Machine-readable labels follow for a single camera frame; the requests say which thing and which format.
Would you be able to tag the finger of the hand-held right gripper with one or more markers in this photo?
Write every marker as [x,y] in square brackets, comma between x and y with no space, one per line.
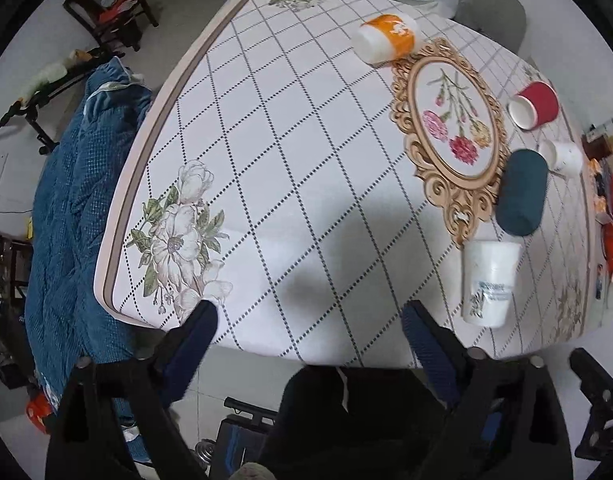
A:
[599,385]

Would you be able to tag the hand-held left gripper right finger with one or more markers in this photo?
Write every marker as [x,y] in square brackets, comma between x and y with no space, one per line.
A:
[431,347]

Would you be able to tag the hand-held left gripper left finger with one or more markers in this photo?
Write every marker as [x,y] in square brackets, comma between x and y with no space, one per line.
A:
[194,342]

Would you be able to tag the white paper cup with print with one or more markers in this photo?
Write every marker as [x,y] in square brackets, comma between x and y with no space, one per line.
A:
[489,280]

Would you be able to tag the dark teal cup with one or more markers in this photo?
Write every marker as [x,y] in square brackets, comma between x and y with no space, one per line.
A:
[522,192]

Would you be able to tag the small white cup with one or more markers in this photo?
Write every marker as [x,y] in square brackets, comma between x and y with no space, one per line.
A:
[566,156]

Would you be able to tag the red cup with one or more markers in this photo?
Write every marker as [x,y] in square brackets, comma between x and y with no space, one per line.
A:
[539,101]

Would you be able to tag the orange and white cup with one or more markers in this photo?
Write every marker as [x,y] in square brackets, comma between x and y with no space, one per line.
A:
[386,35]

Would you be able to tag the person's dark trousers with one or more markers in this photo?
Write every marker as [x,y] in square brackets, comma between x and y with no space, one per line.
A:
[366,430]

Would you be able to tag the blue quilted blanket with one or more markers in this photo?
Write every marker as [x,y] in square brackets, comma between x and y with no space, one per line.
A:
[66,240]

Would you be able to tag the orange toy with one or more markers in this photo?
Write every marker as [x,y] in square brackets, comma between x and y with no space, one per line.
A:
[39,412]

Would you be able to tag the floral checked tablecloth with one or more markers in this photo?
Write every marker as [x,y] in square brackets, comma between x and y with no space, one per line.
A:
[296,170]

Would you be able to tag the dark wooden furniture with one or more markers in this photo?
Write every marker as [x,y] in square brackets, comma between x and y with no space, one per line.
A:
[6,265]

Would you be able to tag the black exercise machine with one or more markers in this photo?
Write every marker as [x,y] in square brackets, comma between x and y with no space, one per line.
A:
[36,100]

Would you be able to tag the grey chair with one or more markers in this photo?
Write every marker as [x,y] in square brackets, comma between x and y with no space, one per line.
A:
[491,10]

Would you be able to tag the dark wooden chair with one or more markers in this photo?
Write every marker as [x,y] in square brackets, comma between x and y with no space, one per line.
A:
[86,5]

